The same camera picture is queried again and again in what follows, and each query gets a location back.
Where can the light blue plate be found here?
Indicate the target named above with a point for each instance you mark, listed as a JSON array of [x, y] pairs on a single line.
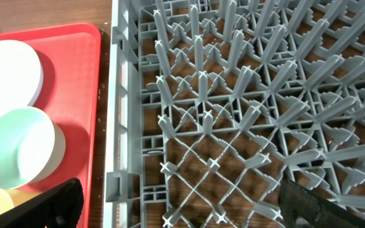
[[21, 75]]

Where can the mint green bowl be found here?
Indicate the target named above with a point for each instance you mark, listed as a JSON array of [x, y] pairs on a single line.
[[31, 147]]

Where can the grey dishwasher rack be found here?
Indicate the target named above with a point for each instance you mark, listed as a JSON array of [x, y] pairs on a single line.
[[212, 105]]

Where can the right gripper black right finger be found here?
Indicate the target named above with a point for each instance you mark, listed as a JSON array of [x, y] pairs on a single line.
[[301, 207]]

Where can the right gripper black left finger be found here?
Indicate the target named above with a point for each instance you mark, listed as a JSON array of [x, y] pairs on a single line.
[[61, 206]]

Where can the red plastic tray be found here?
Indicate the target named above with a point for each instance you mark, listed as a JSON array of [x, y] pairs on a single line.
[[70, 56]]

